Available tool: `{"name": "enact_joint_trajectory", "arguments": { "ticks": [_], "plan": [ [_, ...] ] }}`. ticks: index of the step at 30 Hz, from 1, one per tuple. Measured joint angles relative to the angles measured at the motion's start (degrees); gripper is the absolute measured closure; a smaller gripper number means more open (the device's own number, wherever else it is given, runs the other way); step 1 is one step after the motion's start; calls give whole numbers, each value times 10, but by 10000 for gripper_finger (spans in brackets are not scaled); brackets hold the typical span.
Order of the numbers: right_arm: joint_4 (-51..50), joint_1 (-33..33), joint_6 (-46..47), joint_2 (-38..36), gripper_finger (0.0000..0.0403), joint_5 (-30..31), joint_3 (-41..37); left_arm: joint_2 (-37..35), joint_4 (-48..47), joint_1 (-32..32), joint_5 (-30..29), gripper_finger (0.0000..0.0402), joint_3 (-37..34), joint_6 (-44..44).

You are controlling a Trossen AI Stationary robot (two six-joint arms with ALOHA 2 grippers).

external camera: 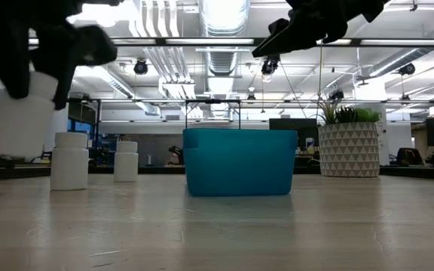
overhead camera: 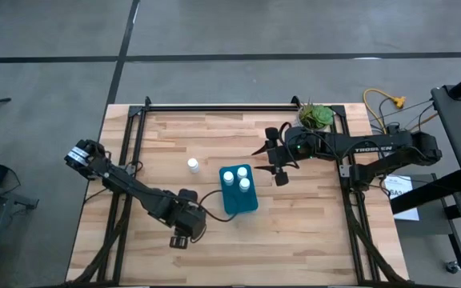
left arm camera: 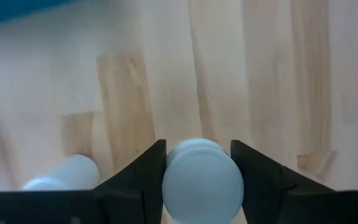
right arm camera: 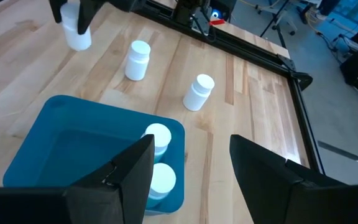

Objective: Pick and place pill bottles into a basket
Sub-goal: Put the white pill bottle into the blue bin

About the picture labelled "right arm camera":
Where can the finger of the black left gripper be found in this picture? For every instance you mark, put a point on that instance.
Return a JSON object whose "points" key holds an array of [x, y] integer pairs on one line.
{"points": [[87, 15], [57, 9]]}

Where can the black aluminium table frame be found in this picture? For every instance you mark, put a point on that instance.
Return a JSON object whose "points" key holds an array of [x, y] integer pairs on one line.
{"points": [[301, 81]]}

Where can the teal plastic basket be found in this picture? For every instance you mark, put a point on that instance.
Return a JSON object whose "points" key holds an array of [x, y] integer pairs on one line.
{"points": [[73, 140]]}

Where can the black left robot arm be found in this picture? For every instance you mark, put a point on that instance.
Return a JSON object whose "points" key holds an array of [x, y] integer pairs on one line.
{"points": [[185, 9]]}

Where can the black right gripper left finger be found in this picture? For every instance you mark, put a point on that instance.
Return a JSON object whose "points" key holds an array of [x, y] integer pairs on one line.
{"points": [[89, 202]]}

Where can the grey office chair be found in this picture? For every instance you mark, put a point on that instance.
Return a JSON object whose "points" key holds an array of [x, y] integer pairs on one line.
{"points": [[275, 18]]}

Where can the white pill bottle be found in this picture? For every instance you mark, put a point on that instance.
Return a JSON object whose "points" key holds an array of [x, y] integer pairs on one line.
{"points": [[196, 96], [137, 65], [163, 182], [162, 137], [76, 42]]}

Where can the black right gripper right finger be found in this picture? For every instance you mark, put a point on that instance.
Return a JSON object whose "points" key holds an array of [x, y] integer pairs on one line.
{"points": [[291, 199]]}

